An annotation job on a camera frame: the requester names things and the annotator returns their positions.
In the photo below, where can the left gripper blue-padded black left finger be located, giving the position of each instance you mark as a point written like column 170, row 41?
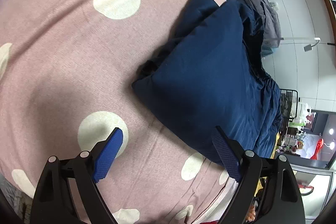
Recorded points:
column 53, row 201

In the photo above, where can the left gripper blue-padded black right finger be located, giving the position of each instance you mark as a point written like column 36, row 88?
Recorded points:
column 272, row 181

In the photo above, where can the navy blue jacket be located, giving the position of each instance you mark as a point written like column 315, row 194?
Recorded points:
column 210, row 74

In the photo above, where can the pink polka dot bedsheet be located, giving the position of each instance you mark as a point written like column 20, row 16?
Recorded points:
column 66, row 73

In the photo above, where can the black wire rack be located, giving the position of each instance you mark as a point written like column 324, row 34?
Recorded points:
column 289, row 104

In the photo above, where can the white wall lamp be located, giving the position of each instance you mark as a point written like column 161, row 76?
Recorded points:
column 308, row 42

